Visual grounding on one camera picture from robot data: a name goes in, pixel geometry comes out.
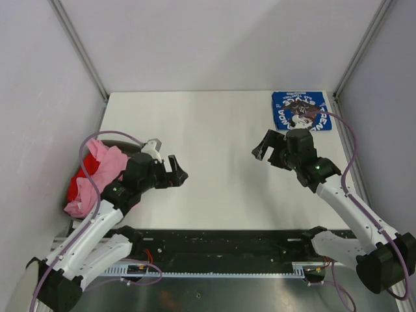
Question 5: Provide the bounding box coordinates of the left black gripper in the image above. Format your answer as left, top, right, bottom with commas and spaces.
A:
138, 155, 187, 192

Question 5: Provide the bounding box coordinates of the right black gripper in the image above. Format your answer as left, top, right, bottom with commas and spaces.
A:
252, 129, 300, 171

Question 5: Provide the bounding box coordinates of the pink t shirt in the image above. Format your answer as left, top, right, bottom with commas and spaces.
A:
63, 138, 141, 218

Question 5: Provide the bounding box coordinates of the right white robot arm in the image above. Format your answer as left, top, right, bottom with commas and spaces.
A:
252, 129, 415, 294

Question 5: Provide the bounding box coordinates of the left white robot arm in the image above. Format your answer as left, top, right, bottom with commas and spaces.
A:
26, 152, 189, 311

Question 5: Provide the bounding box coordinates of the folded blue printed t shirt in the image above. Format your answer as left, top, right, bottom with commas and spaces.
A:
271, 91, 332, 131

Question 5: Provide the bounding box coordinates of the grey plastic tray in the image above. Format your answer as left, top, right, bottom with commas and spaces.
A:
61, 138, 146, 225

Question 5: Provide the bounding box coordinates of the red t shirt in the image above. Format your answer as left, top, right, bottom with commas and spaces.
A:
67, 153, 99, 202

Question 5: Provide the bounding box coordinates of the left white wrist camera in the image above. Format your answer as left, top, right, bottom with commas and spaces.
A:
141, 138, 162, 163

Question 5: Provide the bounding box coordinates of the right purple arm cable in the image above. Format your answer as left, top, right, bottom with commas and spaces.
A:
298, 111, 411, 300

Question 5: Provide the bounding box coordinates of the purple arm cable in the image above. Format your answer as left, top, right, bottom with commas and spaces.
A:
29, 129, 146, 311
298, 111, 411, 300

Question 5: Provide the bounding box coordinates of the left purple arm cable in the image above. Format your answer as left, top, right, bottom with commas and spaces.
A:
29, 129, 146, 311

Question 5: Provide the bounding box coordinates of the white slotted cable duct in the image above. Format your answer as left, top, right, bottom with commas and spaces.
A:
103, 261, 326, 280

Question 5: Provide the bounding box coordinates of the right aluminium frame post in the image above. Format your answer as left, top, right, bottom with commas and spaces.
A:
333, 0, 396, 97

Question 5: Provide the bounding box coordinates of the aluminium frame post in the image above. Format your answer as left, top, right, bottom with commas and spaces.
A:
333, 0, 396, 97
48, 0, 109, 103

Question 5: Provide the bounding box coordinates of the left aluminium frame post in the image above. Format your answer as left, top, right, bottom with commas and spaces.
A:
48, 0, 109, 103

